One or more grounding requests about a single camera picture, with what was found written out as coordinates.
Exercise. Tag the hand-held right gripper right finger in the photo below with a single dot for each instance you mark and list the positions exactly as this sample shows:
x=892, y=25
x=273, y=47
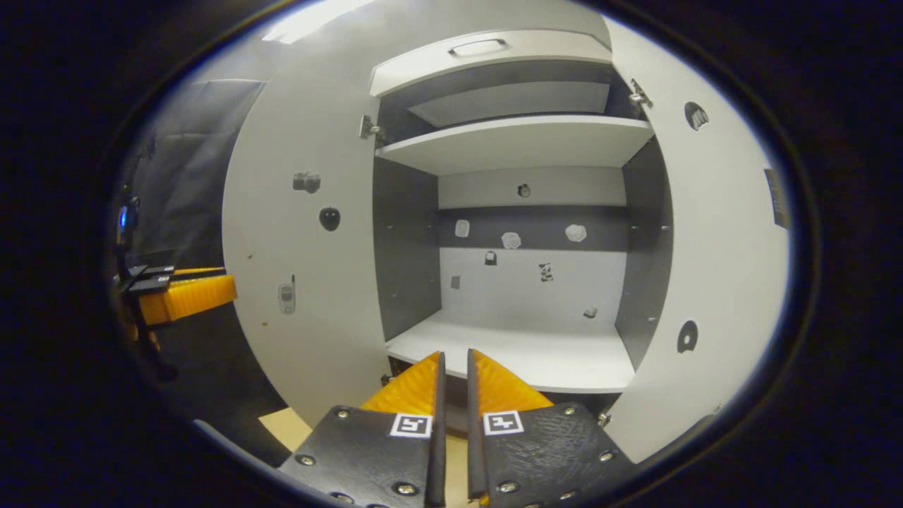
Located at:
x=474, y=458

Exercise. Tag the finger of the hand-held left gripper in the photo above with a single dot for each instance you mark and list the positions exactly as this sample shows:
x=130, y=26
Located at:
x=197, y=270
x=190, y=300

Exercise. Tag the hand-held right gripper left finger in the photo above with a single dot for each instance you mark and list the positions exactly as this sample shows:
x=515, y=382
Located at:
x=437, y=458

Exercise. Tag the white cabinet door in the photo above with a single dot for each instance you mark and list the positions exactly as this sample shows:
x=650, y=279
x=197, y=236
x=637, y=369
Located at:
x=712, y=282
x=310, y=282

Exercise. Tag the white double-door shoe cabinet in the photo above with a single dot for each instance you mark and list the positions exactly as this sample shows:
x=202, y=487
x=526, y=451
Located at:
x=529, y=282

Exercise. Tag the white cabinet bottom board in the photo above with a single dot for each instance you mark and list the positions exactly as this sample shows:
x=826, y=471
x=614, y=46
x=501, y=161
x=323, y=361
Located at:
x=536, y=353

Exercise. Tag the metal door hinge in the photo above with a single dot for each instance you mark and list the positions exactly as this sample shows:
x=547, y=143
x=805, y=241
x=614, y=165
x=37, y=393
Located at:
x=368, y=127
x=639, y=93

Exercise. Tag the white cabinet top flap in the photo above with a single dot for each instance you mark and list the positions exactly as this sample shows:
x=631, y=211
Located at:
x=423, y=67

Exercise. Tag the white wide cabinet shelf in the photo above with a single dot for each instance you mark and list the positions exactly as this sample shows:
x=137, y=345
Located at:
x=522, y=144

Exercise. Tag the white short cabinet shelf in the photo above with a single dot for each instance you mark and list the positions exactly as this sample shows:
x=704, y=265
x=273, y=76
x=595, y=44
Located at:
x=515, y=102

